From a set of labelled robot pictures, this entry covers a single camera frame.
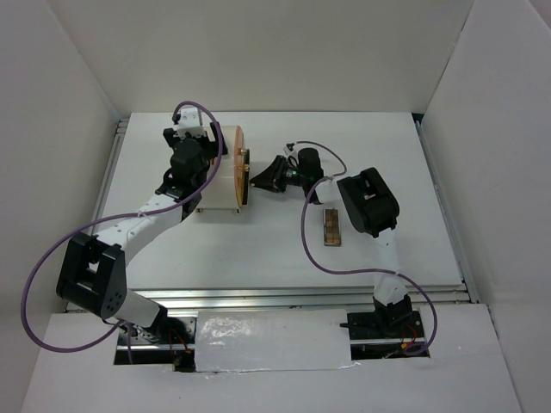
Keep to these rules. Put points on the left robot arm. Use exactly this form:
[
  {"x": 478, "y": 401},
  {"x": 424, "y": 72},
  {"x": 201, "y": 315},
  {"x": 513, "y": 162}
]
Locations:
[{"x": 93, "y": 274}]

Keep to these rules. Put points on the white taped cover plate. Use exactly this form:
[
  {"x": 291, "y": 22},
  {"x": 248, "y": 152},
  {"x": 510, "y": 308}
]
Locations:
[{"x": 254, "y": 341}]

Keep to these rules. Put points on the aluminium front rail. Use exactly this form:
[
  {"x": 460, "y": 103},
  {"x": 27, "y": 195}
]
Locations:
[{"x": 261, "y": 299}]

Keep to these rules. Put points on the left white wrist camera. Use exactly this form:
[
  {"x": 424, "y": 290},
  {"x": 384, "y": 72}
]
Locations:
[{"x": 189, "y": 120}]

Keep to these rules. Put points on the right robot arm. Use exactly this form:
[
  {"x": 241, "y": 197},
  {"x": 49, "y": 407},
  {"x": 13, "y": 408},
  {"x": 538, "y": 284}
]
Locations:
[{"x": 372, "y": 210}]

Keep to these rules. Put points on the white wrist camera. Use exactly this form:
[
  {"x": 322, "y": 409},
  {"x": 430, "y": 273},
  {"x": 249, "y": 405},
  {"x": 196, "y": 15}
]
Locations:
[
  {"x": 289, "y": 150},
  {"x": 189, "y": 120}
]

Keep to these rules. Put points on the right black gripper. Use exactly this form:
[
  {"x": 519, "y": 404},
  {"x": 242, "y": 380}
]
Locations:
[{"x": 273, "y": 177}]

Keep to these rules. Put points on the left aluminium side rail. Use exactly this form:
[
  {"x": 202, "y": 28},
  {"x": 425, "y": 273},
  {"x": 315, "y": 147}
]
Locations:
[{"x": 120, "y": 133}]

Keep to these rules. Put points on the long brown eyeshadow palette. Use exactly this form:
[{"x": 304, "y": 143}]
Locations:
[{"x": 332, "y": 232}]

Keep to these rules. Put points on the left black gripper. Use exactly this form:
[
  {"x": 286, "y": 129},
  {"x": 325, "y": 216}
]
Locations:
[{"x": 213, "y": 148}]

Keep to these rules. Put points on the cream round drawer cabinet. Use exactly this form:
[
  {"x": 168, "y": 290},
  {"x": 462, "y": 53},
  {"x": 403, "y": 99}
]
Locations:
[{"x": 222, "y": 191}]

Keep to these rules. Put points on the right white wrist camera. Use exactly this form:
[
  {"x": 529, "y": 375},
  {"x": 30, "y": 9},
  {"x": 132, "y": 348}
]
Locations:
[{"x": 289, "y": 150}]

